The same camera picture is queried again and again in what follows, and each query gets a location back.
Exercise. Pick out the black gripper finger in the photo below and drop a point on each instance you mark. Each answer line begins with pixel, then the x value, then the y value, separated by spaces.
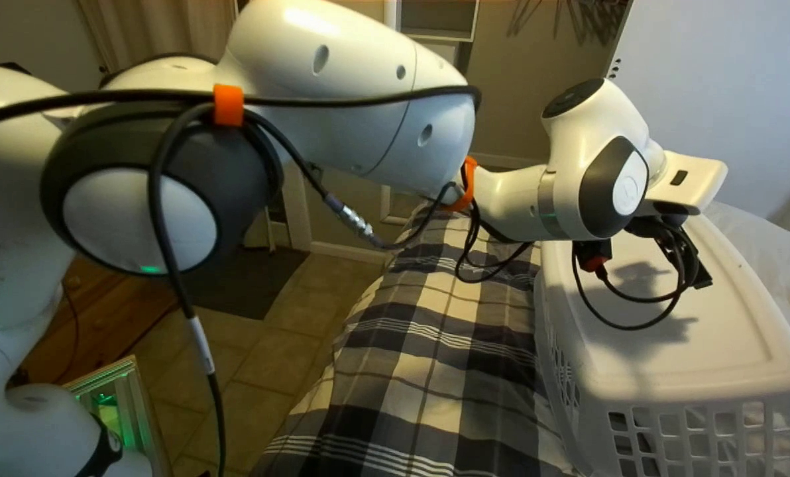
pixel 679 261
pixel 698 264

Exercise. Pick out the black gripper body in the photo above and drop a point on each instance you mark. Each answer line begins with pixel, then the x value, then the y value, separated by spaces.
pixel 665 225

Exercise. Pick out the white plastic laundry basket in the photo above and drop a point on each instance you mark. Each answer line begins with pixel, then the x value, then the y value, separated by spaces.
pixel 677 372

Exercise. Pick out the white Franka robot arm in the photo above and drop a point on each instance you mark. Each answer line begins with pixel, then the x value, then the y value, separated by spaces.
pixel 344 97

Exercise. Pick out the dark hanging plant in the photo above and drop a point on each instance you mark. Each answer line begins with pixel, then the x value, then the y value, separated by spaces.
pixel 581 16

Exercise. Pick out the black white plaid blanket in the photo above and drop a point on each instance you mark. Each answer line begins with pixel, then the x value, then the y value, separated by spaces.
pixel 431 372

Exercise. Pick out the white framed narrow mirror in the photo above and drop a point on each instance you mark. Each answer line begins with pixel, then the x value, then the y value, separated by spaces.
pixel 435 16

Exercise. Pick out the dark floor mat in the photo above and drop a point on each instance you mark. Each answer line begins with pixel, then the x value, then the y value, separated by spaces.
pixel 254 281

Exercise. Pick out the beige curtain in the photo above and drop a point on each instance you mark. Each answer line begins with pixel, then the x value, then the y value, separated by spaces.
pixel 148 30

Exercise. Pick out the wooden dresser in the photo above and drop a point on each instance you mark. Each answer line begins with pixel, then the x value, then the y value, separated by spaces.
pixel 105 319

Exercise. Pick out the green lit control box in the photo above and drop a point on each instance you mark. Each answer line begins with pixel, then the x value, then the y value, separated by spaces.
pixel 112 401

